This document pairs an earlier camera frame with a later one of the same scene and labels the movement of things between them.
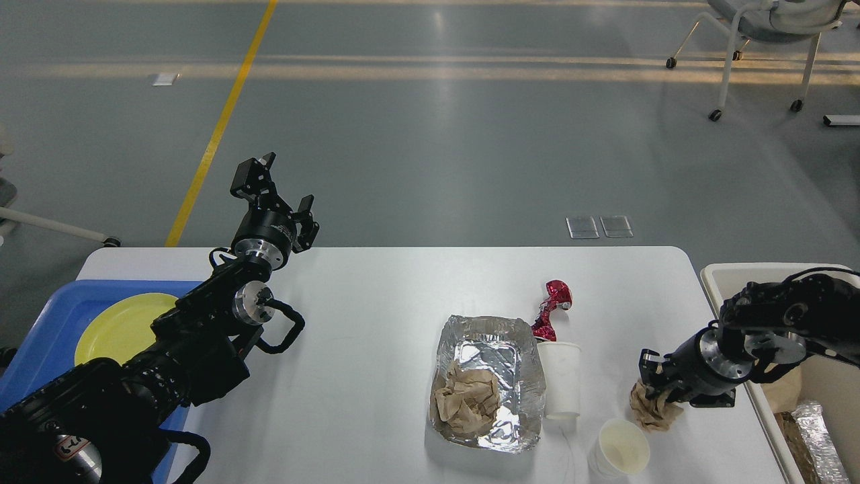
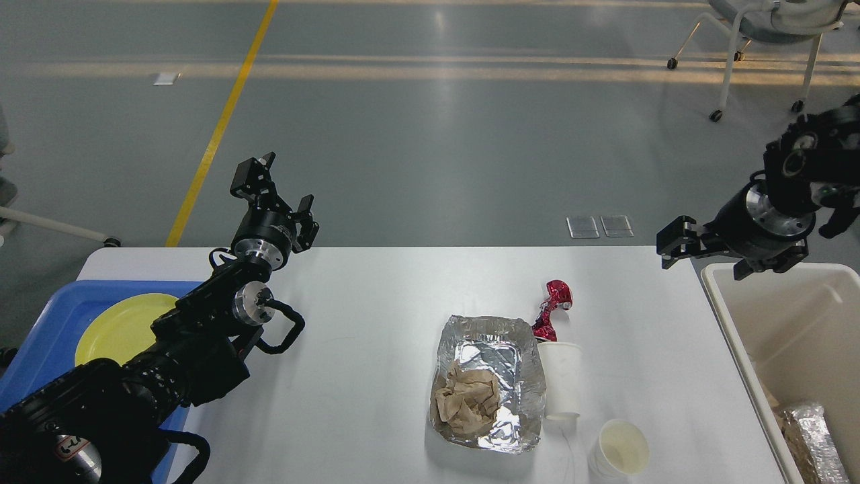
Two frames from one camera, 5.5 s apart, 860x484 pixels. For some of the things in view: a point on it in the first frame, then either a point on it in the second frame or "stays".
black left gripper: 265,237 stays
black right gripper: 701,374 to 749,227
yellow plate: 121,329 stays
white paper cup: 620,448 stays
